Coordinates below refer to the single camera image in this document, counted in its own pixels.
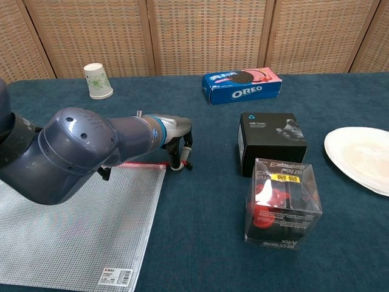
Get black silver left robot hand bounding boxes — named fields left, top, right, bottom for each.
left=160, top=114, right=195, bottom=171

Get clear mesh zipper pouch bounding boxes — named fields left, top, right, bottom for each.
left=0, top=161, right=167, bottom=292

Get blue Oreo cookie box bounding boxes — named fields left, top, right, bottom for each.
left=202, top=66, right=283, bottom=106

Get teal tablecloth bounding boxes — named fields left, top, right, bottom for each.
left=0, top=72, right=389, bottom=292

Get white paper cup green print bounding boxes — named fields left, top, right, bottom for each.
left=83, top=63, right=114, bottom=100

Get black cardboard box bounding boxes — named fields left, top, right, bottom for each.
left=238, top=112, right=308, bottom=178

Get clear plastic box red contents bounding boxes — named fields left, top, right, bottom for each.
left=244, top=157, right=323, bottom=252

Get white plate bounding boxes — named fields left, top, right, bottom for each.
left=323, top=127, right=389, bottom=197

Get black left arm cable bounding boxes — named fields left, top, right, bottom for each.
left=97, top=165, right=112, bottom=181

